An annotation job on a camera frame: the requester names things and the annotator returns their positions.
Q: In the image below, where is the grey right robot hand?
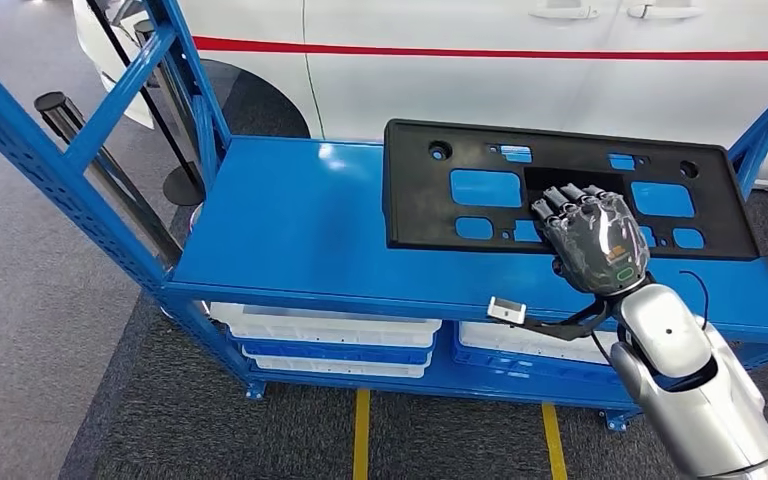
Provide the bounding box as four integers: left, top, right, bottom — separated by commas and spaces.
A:
530, 184, 652, 297

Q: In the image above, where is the black plastic plate-holder part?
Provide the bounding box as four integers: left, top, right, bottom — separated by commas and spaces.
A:
381, 119, 762, 262

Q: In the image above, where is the blue metal shelf rack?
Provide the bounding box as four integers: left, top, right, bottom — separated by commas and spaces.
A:
0, 0, 768, 433

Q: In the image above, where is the white car with red stripe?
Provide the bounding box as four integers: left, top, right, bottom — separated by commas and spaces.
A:
71, 0, 768, 193

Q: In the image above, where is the yellow floor tape square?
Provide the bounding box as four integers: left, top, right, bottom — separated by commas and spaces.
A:
352, 388, 569, 480

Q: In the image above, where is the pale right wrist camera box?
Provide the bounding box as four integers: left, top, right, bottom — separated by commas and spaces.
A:
487, 296, 528, 326

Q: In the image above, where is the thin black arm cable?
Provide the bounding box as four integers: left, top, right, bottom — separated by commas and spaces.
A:
678, 270, 711, 333

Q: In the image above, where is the chrome stanchion post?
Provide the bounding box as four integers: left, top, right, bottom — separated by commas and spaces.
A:
34, 91, 185, 270
85, 0, 208, 208

